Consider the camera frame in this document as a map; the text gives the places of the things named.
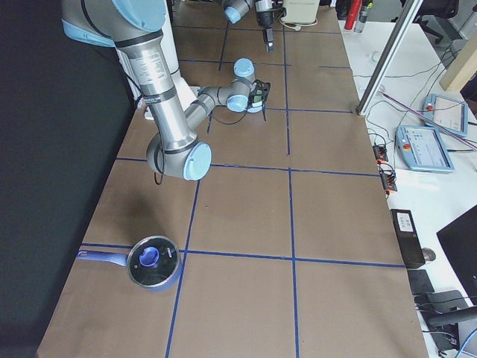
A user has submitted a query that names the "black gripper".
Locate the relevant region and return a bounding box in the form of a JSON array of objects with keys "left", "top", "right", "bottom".
[
  {"left": 249, "top": 79, "right": 271, "bottom": 106},
  {"left": 257, "top": 11, "right": 274, "bottom": 52}
]

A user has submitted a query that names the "green bowl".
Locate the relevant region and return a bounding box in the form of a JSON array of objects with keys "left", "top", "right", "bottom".
[{"left": 251, "top": 95, "right": 262, "bottom": 107}]

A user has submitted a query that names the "blue bowl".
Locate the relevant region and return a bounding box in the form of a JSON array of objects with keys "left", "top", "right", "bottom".
[{"left": 247, "top": 104, "right": 263, "bottom": 113}]

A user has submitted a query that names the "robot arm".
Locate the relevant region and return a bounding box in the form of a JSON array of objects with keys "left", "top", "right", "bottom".
[
  {"left": 61, "top": 1, "right": 271, "bottom": 180},
  {"left": 217, "top": 0, "right": 282, "bottom": 52}
]

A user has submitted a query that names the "silver toaster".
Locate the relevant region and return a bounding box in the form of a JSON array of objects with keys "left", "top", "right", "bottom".
[{"left": 280, "top": 0, "right": 319, "bottom": 25}]

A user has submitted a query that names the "red bottle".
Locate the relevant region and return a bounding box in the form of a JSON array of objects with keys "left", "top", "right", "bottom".
[{"left": 344, "top": 0, "right": 362, "bottom": 31}]

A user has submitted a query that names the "near teach pendant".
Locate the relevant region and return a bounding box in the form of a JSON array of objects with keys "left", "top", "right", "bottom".
[{"left": 396, "top": 125, "right": 455, "bottom": 173}]

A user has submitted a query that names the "teach pendant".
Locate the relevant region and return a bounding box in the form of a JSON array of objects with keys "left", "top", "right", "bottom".
[
  {"left": 423, "top": 93, "right": 469, "bottom": 137},
  {"left": 396, "top": 125, "right": 455, "bottom": 173}
]

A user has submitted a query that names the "far teach pendant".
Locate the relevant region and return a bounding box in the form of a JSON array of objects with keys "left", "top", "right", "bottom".
[{"left": 423, "top": 93, "right": 469, "bottom": 137}]

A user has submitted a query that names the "black box with label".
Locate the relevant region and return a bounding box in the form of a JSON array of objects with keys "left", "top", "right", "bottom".
[{"left": 391, "top": 209, "right": 426, "bottom": 269}]

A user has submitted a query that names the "blue saucepan with lid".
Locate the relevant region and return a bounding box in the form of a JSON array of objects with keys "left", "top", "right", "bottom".
[{"left": 77, "top": 236, "right": 183, "bottom": 292}]

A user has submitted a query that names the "white power plug with cable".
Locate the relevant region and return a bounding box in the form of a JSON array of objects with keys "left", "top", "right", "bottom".
[{"left": 283, "top": 23, "right": 302, "bottom": 31}]

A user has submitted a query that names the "white pedestal column with base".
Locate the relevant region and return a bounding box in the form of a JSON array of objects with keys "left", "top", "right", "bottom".
[{"left": 123, "top": 1, "right": 206, "bottom": 130}]

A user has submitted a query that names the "aluminium frame post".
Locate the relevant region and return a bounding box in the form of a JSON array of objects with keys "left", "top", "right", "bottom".
[{"left": 356, "top": 0, "right": 423, "bottom": 116}]

